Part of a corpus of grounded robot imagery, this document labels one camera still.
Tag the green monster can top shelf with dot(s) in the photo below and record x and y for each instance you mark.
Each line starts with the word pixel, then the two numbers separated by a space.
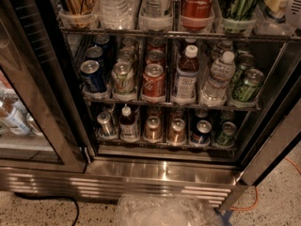
pixel 237 15

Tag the red coke can front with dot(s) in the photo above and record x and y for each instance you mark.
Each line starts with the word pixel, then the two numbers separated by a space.
pixel 154 81

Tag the brown tea bottle shelf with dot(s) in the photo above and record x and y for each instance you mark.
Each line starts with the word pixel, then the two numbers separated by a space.
pixel 128 125
pixel 186 73

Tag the white green can second row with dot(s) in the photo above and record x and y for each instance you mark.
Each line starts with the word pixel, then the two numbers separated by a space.
pixel 127 55

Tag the clear plastic bag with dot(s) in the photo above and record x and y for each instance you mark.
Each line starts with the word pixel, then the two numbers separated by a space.
pixel 142 210

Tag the clear water bottle shelf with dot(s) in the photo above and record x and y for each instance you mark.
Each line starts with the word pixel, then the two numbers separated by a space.
pixel 215 87
pixel 118 14

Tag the blue can second row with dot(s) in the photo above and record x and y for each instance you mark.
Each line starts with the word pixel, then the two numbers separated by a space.
pixel 95 53

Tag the blue pepsi can front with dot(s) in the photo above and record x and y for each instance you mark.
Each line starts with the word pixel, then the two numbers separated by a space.
pixel 92 75

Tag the white green can front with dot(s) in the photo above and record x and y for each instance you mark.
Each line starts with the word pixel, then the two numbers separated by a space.
pixel 123 76

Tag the brown tea bottle bottom shelf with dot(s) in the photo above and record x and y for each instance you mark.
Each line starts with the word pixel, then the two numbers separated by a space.
pixel 128 125

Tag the red coca cola can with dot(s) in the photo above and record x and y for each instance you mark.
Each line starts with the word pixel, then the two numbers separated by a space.
pixel 194 12

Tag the blue pepsi can bottom shelf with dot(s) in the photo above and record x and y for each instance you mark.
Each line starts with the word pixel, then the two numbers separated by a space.
pixel 202 132

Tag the copper can bottom shelf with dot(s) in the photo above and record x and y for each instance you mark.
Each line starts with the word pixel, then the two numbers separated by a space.
pixel 153 129

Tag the brown tea bottle middle shelf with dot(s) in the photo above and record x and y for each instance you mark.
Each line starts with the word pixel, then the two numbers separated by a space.
pixel 186 73

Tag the glass fridge door left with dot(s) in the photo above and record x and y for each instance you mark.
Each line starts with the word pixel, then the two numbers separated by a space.
pixel 57 150

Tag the orange can bottom shelf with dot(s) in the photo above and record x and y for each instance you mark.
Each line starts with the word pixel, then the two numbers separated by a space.
pixel 176 131

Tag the gold tall can top shelf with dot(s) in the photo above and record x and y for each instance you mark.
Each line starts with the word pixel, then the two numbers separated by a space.
pixel 77 13

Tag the stainless steel fridge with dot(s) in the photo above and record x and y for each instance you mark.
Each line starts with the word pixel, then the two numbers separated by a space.
pixel 267 128

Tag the red coke can second row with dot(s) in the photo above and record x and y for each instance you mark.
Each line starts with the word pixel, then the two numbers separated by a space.
pixel 155 57

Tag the clear water bottle top shelf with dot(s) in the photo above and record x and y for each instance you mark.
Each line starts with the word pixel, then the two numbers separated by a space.
pixel 118 14

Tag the clear water bottle middle shelf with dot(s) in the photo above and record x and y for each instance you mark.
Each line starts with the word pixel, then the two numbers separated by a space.
pixel 215 87

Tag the white label bottle top shelf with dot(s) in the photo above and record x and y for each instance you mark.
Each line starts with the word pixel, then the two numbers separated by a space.
pixel 155 15

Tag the silver can bottom shelf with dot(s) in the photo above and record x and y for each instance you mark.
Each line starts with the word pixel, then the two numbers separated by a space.
pixel 107 127

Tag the green can bottom shelf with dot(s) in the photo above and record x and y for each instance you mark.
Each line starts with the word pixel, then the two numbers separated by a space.
pixel 225 135

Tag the green can front middle shelf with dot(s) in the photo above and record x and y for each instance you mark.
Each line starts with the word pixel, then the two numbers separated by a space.
pixel 248 87

